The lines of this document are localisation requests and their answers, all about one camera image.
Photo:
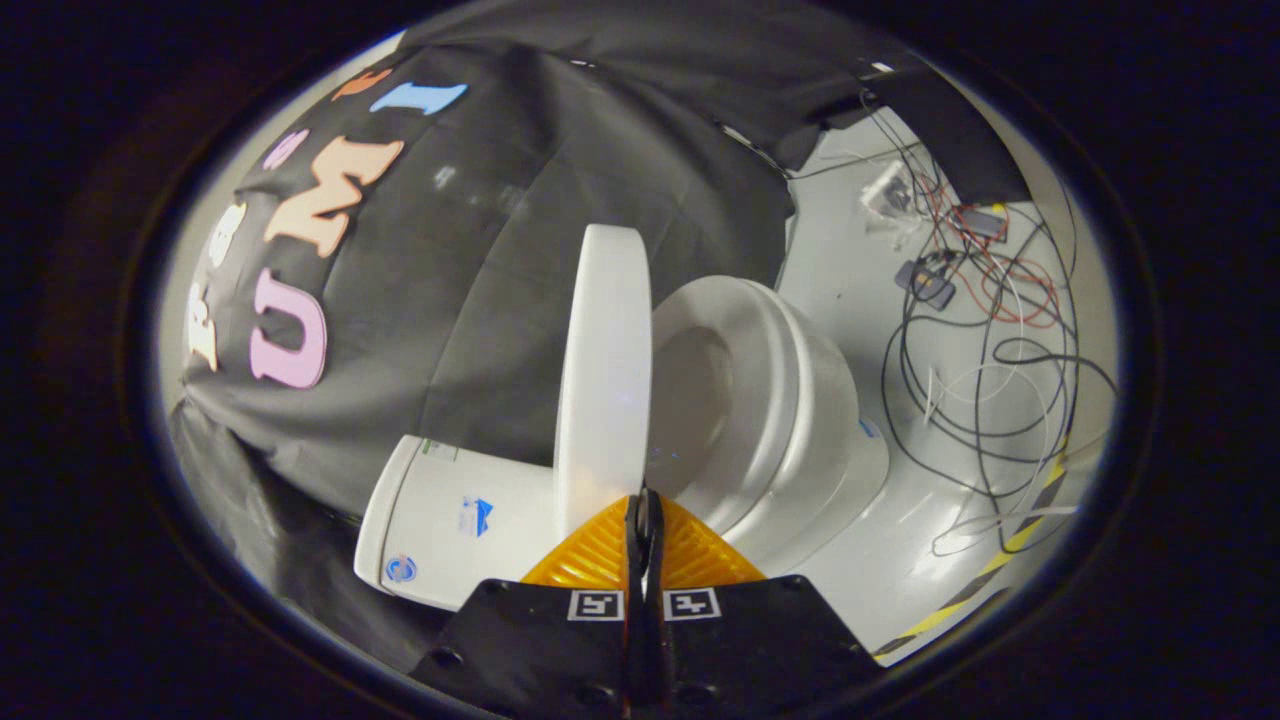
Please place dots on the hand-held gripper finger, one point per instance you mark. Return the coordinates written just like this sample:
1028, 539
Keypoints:
658, 640
634, 640

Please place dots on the white toilet lid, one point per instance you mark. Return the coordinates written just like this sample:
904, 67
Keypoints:
600, 380

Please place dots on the white toilet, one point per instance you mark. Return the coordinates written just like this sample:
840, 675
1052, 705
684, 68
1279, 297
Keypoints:
450, 520

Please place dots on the white toilet seat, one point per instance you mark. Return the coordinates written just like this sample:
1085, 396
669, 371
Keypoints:
765, 350

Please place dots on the yellow black floor tape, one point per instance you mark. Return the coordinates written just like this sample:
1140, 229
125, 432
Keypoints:
1000, 557

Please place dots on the black backdrop cloth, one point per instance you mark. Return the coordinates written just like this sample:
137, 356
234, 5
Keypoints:
480, 300

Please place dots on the black power adapter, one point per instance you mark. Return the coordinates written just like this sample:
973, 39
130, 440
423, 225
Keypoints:
925, 283

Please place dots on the clear plastic bag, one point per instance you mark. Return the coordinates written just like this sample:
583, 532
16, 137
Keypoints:
890, 192

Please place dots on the small dark electronic box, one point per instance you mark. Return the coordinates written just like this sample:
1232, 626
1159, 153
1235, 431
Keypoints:
982, 222

